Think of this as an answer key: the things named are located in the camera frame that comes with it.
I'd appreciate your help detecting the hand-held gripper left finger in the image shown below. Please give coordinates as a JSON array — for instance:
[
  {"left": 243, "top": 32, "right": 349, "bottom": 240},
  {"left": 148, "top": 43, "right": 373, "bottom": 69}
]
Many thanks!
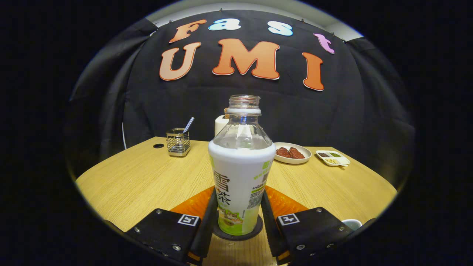
[{"left": 125, "top": 186, "right": 219, "bottom": 266}]

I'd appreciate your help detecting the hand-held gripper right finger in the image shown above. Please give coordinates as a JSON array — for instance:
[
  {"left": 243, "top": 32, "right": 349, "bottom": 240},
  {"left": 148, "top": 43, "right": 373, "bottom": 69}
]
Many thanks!
[{"left": 261, "top": 185, "right": 354, "bottom": 266}]

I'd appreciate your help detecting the dark brown round coaster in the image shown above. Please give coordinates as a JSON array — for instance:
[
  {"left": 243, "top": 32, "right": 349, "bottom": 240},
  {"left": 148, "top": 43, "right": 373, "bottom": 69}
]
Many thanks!
[{"left": 212, "top": 214, "right": 264, "bottom": 241}]

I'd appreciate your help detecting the clear bottle with white label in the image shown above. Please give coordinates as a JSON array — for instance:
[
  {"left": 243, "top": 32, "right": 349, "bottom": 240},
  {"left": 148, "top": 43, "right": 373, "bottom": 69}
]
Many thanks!
[{"left": 208, "top": 95, "right": 276, "bottom": 236}]

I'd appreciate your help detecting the white cup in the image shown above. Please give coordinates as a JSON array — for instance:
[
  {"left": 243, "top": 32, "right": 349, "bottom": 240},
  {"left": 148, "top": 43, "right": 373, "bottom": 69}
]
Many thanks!
[{"left": 342, "top": 219, "right": 363, "bottom": 231}]

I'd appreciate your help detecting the wooden table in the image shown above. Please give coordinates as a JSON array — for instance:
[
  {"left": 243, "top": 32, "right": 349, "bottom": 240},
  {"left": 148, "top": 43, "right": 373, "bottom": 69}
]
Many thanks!
[{"left": 75, "top": 136, "right": 398, "bottom": 266}]

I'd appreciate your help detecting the round white plate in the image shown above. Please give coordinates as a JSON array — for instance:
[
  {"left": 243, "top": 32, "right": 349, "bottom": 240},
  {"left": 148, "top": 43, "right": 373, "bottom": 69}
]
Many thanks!
[{"left": 273, "top": 142, "right": 312, "bottom": 164}]

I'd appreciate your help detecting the divided white seasoning dish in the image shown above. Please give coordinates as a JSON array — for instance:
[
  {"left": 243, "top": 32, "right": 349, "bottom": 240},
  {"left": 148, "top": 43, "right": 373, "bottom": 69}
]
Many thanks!
[{"left": 316, "top": 150, "right": 351, "bottom": 167}]

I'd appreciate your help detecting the cream toaster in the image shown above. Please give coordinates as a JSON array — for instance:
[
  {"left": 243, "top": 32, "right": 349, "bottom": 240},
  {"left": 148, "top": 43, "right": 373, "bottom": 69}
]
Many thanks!
[{"left": 214, "top": 115, "right": 231, "bottom": 138}]

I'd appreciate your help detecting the wire mesh utensil holder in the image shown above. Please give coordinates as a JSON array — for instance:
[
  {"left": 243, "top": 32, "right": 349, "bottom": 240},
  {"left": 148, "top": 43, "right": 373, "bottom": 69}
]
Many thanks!
[{"left": 166, "top": 128, "right": 191, "bottom": 157}]

